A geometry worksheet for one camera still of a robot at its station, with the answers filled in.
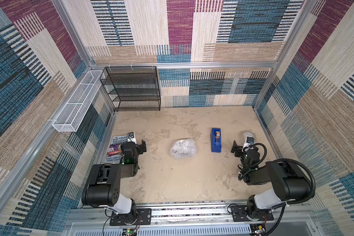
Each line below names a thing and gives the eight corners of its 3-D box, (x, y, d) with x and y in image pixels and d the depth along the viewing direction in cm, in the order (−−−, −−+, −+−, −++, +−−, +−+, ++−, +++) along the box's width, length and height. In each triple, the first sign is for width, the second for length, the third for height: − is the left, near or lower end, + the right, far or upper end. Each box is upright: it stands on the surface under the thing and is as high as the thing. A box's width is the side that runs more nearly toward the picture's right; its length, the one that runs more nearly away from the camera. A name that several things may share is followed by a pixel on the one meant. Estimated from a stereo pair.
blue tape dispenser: (210, 151, 98) (212, 146, 93) (210, 133, 108) (212, 127, 102) (219, 152, 98) (221, 147, 92) (218, 134, 107) (221, 128, 101)
